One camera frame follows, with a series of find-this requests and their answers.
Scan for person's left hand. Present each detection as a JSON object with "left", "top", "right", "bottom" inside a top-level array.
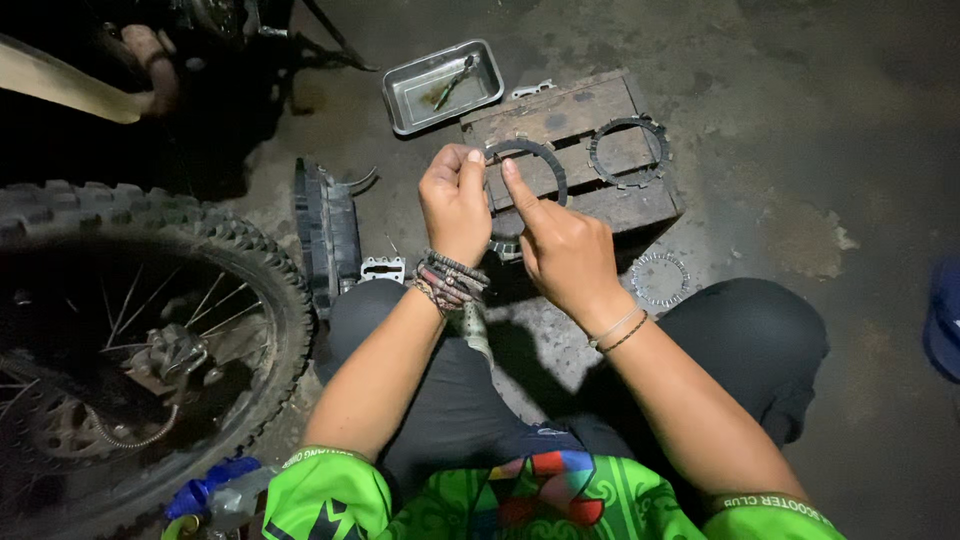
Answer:
[{"left": 417, "top": 142, "right": 495, "bottom": 268}]

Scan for person's right hand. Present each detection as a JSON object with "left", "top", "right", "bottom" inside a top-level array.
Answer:
[{"left": 500, "top": 156, "right": 639, "bottom": 336}]

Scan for black clutch friction plate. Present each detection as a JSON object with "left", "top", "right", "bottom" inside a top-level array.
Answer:
[
  {"left": 588, "top": 114, "right": 672, "bottom": 190},
  {"left": 482, "top": 138, "right": 570, "bottom": 261}
]

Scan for steel toothed clutch plate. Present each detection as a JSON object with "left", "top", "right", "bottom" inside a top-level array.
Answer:
[{"left": 630, "top": 252, "right": 692, "bottom": 309}]

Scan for grey metal tray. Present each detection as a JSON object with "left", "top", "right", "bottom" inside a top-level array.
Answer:
[{"left": 381, "top": 39, "right": 506, "bottom": 137}]

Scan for weathered wooden crate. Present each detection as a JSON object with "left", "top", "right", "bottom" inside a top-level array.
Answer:
[{"left": 459, "top": 69, "right": 685, "bottom": 243}]

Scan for black trousers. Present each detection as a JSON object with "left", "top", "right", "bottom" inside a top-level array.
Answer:
[{"left": 315, "top": 276, "right": 831, "bottom": 519}]

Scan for knobby motorcycle wheel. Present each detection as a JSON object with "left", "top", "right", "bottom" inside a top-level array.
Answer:
[{"left": 0, "top": 180, "right": 317, "bottom": 540}]

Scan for green patterned jersey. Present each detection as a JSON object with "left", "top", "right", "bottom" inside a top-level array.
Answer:
[{"left": 261, "top": 446, "right": 849, "bottom": 540}]

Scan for dark motorcycle body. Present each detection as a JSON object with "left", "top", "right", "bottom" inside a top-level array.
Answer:
[{"left": 0, "top": 0, "right": 381, "bottom": 198}]

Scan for metal brake caliper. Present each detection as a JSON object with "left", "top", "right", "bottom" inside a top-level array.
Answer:
[{"left": 122, "top": 322, "right": 213, "bottom": 400}]

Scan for rusty exhaust pipe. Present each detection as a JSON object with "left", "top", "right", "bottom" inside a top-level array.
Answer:
[{"left": 118, "top": 23, "right": 182, "bottom": 119}]

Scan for blue spray bottle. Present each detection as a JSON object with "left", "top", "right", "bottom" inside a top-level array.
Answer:
[{"left": 162, "top": 455, "right": 280, "bottom": 540}]

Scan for blue cloth object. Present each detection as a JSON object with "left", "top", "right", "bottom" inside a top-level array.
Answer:
[{"left": 921, "top": 255, "right": 960, "bottom": 385}]

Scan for beige motorcycle fender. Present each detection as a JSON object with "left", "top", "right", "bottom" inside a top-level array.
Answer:
[{"left": 0, "top": 33, "right": 145, "bottom": 126}]

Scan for stack of beaded bracelets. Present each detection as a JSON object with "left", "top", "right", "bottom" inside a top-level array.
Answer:
[{"left": 410, "top": 248, "right": 492, "bottom": 313}]

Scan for thin cord bracelets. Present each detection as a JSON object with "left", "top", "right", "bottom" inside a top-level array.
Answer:
[{"left": 586, "top": 303, "right": 651, "bottom": 356}]

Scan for silver slotted metal bracket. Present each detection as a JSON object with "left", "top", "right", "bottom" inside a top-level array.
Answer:
[{"left": 359, "top": 255, "right": 408, "bottom": 285}]

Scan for black plastic chain guard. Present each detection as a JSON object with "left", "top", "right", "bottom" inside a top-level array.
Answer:
[{"left": 294, "top": 156, "right": 366, "bottom": 320}]

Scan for patterned grey strap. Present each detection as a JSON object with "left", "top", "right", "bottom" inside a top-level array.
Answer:
[{"left": 447, "top": 303, "right": 498, "bottom": 370}]

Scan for green-handled tool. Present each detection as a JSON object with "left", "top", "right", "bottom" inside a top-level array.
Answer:
[{"left": 432, "top": 55, "right": 478, "bottom": 113}]

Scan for small white metal bracket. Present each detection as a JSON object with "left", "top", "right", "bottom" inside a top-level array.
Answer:
[{"left": 510, "top": 78, "right": 557, "bottom": 101}]

